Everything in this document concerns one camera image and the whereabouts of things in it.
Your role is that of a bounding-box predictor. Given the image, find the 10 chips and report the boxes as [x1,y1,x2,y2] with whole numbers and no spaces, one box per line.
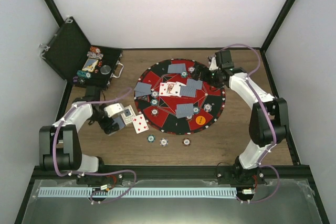
[151,91,159,98]
[188,67,195,74]

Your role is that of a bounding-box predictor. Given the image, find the face down card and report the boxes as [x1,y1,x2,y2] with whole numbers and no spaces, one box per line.
[186,79,203,90]
[180,86,197,98]

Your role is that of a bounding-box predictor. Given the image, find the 10 chips mat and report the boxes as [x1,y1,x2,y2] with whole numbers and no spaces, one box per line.
[203,103,212,112]

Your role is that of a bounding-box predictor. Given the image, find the five of diamonds card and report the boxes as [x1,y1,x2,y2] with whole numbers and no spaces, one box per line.
[132,114,149,134]

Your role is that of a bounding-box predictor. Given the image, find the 50 chips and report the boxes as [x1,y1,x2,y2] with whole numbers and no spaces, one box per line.
[150,99,159,106]
[181,71,188,78]

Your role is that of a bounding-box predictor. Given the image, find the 50 chips mat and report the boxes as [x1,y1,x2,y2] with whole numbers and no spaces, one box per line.
[193,106,199,114]

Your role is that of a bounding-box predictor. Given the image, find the black suit community card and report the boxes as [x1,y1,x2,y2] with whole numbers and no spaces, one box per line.
[171,82,185,97]

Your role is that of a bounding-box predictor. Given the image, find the card dealt seat six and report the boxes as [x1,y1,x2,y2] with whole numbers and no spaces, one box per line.
[167,63,186,73]

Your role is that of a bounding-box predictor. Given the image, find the card dealt seat four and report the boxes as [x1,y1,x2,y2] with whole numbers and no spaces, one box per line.
[134,90,151,98]

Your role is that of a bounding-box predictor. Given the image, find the orange big blind button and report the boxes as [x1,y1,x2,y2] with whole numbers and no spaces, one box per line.
[195,116,206,125]

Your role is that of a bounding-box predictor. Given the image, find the blue green 50 chip stack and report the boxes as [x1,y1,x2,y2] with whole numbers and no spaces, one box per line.
[147,135,155,143]

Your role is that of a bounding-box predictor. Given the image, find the card dealt seat one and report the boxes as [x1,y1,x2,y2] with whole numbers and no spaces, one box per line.
[176,108,194,119]

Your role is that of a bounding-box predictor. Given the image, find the red chips seat one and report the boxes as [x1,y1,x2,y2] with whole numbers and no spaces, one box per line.
[186,115,193,121]

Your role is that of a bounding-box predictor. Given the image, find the red chips seat two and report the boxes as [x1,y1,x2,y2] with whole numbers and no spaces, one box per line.
[151,109,159,116]

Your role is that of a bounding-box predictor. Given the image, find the red face up community card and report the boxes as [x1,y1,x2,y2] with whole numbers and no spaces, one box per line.
[159,83,169,97]

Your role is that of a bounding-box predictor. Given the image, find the blue orange 10 chip stack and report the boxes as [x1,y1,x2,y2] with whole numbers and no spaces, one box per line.
[160,138,169,147]

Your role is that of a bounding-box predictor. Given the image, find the red brown chip stack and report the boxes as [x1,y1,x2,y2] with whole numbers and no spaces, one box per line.
[182,138,191,146]

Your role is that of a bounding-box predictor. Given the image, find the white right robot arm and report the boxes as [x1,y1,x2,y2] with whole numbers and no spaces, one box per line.
[192,66,289,184]

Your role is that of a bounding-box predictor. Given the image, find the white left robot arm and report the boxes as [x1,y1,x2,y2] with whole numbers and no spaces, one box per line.
[39,99,124,184]

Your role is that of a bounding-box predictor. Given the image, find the white card box tray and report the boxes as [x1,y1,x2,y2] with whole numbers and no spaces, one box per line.
[121,105,136,125]

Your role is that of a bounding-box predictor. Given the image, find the triangular all in button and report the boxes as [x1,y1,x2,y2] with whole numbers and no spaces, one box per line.
[139,95,150,102]

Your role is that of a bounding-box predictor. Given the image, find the round red black poker mat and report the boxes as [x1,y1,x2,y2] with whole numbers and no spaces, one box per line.
[134,59,226,135]

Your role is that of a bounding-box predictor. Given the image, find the blue green 50 chip row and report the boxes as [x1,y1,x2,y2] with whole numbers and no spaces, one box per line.
[77,70,91,79]

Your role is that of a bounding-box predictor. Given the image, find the clear acrylic dealer button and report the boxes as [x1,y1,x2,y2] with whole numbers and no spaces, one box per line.
[100,65,111,74]

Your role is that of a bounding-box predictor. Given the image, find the blue playing card box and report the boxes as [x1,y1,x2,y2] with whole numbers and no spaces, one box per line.
[82,58,99,72]

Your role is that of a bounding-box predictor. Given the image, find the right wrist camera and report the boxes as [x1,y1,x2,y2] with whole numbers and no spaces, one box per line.
[215,50,234,69]

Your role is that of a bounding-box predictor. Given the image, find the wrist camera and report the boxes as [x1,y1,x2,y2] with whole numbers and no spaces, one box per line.
[83,86,101,102]
[215,50,234,69]

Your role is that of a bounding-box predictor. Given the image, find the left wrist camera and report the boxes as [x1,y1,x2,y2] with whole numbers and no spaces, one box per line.
[83,86,101,102]

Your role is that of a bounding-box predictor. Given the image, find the chrome case handle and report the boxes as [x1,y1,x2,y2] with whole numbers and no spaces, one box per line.
[113,61,124,79]

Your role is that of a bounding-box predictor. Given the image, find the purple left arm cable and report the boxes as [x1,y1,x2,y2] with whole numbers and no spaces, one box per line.
[52,87,137,205]

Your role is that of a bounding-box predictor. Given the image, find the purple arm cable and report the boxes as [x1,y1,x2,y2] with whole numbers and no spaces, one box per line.
[52,87,137,205]
[217,43,280,204]

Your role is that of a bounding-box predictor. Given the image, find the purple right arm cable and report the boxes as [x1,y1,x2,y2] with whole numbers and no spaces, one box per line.
[217,43,280,204]

